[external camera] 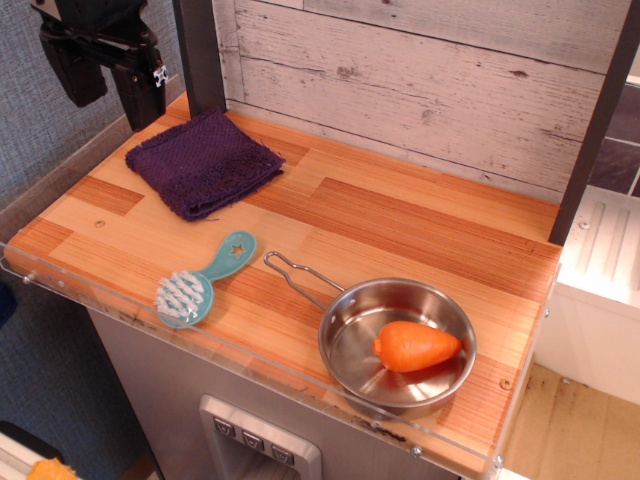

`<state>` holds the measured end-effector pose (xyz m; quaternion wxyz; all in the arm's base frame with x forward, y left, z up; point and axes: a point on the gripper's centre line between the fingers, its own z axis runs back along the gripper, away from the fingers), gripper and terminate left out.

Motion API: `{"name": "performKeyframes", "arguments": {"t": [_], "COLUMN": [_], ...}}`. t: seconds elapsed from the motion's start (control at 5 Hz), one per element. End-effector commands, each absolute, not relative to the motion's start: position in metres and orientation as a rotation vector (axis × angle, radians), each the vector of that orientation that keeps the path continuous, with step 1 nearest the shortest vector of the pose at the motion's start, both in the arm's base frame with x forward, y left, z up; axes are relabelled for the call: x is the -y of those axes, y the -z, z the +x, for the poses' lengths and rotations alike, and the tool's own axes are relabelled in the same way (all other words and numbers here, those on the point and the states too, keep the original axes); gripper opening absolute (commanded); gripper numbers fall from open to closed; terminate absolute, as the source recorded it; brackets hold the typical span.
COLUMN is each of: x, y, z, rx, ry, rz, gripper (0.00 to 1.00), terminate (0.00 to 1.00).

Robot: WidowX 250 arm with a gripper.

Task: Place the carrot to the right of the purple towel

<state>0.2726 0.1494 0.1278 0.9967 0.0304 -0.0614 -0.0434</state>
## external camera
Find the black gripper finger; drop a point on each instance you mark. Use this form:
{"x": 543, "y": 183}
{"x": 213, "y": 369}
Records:
{"x": 142, "y": 93}
{"x": 79, "y": 75}

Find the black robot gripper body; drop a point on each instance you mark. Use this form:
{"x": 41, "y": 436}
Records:
{"x": 109, "y": 32}

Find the orange plastic toy carrot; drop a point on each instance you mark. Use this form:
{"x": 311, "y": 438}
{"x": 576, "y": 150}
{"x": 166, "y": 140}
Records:
{"x": 406, "y": 346}

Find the folded purple cloth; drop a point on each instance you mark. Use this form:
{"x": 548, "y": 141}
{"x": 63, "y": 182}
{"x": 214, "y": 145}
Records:
{"x": 203, "y": 165}

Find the teal plastic scrub brush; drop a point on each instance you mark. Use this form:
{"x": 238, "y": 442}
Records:
{"x": 186, "y": 297}

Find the clear acrylic edge guard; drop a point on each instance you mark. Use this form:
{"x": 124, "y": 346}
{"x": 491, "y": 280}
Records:
{"x": 257, "y": 349}

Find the silver metal saucepan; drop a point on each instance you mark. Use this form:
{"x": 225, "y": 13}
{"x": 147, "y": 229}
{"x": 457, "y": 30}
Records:
{"x": 354, "y": 318}

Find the silver dispenser button panel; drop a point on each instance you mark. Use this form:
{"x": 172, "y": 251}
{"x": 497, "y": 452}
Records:
{"x": 244, "y": 446}

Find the orange object at bottom left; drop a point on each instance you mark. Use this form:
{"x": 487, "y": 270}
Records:
{"x": 51, "y": 469}

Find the white toy sink unit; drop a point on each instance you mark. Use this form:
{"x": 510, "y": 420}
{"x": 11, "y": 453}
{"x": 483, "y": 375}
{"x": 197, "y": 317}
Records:
{"x": 591, "y": 333}

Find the dark grey left post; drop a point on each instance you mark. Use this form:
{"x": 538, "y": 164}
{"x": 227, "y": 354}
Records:
{"x": 200, "y": 55}

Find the dark grey post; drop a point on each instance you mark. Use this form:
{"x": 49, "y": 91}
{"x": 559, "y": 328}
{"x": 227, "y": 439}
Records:
{"x": 200, "y": 55}
{"x": 615, "y": 79}

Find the dark grey right post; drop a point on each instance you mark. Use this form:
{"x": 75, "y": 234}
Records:
{"x": 615, "y": 79}

